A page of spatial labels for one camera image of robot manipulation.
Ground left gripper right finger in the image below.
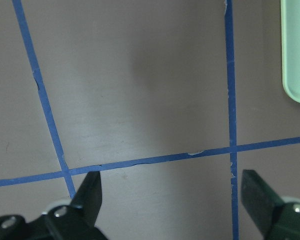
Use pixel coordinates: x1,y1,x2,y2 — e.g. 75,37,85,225
240,169,285,235

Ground light green plastic tray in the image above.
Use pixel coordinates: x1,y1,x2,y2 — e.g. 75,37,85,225
280,0,300,103

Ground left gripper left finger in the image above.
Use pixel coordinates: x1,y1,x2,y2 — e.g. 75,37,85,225
70,171,102,227

